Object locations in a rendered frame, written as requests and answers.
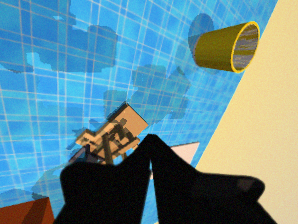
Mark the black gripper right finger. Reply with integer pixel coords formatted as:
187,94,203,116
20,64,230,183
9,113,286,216
151,134,265,224

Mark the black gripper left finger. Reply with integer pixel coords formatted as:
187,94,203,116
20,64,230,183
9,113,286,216
60,134,153,224

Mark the wooden catapult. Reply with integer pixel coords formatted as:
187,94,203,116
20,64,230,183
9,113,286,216
69,104,148,164

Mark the olive yellow cylinder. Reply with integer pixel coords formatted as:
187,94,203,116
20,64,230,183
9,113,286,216
193,21,260,73

